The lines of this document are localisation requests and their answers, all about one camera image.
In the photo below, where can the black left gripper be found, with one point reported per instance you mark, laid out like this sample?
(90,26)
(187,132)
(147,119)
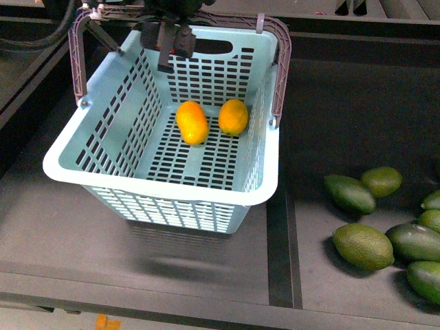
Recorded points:
(181,39)

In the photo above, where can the orange yellow mango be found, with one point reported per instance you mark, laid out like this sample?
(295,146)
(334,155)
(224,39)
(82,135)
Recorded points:
(192,123)

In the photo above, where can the yellow lemon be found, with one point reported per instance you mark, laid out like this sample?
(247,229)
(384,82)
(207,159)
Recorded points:
(233,117)

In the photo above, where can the brown basket handle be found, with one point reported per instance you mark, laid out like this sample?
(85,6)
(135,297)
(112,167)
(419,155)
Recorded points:
(136,13)

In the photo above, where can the light blue plastic basket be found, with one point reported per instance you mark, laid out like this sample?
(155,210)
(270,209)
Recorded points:
(124,146)

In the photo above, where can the black fruit display shelf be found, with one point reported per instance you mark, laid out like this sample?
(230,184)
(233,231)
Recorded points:
(360,94)

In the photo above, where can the green avocado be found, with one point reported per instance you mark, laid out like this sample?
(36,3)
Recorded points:
(423,277)
(363,246)
(382,181)
(413,242)
(350,194)
(430,219)
(432,201)

